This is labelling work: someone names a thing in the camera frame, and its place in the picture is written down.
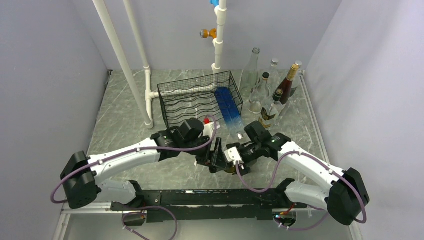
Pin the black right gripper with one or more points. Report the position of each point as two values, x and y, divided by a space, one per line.
243 168

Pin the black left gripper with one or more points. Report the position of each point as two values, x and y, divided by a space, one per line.
219 160

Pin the blue glass bottle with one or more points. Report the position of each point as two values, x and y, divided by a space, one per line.
230 112

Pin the clear bottle black cap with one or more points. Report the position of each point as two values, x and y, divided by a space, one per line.
258 94

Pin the dark bottle black capsule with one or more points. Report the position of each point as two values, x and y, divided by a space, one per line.
270 109

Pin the clear bottle black gold label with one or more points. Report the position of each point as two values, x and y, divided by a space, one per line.
249 75

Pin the dark bottle gold foil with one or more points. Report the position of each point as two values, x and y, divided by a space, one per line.
285 87

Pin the clear round glass bottle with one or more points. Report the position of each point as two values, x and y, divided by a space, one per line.
274 77

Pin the dark bottle silver capsule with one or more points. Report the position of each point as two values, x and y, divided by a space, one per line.
230 168

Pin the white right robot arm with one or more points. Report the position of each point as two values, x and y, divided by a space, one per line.
342 193

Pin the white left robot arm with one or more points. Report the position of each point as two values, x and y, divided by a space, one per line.
86 179

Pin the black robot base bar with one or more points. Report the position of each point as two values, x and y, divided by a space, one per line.
206 204

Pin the slanted white pipe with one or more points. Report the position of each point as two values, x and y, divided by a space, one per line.
109 28

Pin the white pipe with tee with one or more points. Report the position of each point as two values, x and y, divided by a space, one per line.
149 94

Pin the orange valve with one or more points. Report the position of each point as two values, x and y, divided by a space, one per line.
212 33

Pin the white pipe with valves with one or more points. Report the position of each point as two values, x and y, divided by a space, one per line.
221 16

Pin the blue valve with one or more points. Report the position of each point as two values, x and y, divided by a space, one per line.
215 3

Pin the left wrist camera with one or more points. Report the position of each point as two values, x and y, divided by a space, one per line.
208 127

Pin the black wire wine rack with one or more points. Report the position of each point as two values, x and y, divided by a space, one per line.
198 97

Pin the aluminium frame rail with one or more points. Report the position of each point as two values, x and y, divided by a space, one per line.
284 219

